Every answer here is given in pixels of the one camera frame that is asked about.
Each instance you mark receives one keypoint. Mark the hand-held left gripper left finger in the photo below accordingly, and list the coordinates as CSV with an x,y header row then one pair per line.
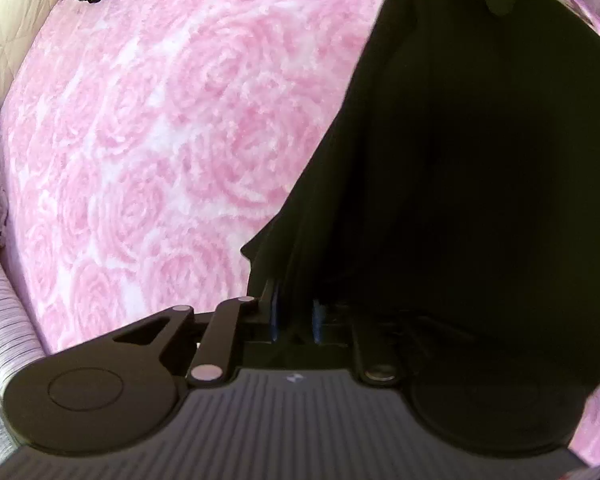
x,y
275,322

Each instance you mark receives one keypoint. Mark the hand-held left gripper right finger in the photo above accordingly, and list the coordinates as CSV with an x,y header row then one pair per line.
x,y
318,322

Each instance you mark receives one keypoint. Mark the black garment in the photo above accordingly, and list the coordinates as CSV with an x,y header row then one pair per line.
x,y
455,135

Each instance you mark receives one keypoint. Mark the pink floral blanket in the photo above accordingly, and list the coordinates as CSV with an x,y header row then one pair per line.
x,y
155,135

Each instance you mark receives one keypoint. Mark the white striped rolled quilt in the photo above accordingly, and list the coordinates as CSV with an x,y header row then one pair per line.
x,y
5,320

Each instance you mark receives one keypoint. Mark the white quilted mattress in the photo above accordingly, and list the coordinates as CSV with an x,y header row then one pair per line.
x,y
10,35

